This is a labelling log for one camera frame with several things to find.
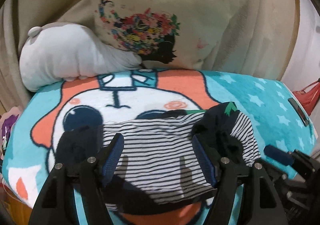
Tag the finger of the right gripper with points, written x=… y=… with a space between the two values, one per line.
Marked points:
x=278 y=155

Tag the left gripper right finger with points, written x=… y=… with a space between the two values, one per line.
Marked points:
x=260 y=203

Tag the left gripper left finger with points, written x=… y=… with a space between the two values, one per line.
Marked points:
x=56 y=201

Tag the navy striped kids pants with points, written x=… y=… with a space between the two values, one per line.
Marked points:
x=158 y=167

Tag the turquoise cartoon fleece blanket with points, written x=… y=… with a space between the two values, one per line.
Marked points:
x=138 y=94

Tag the black phone on bed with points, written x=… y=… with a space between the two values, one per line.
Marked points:
x=299 y=111

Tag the red plastic bag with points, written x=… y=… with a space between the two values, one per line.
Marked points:
x=308 y=97

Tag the beige floral print pillow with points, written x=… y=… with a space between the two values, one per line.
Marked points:
x=165 y=33

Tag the beige curtain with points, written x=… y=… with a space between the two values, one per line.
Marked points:
x=258 y=41

